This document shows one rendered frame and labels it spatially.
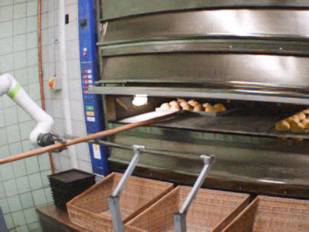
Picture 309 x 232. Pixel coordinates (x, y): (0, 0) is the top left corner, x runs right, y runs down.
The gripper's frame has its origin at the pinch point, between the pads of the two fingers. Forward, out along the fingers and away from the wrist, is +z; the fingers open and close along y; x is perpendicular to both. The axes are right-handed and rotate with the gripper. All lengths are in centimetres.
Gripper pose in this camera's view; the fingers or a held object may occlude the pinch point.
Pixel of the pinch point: (63, 144)
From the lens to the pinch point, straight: 285.7
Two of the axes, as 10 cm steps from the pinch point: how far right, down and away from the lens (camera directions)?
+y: 1.0, 9.8, 1.7
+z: 6.9, 0.5, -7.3
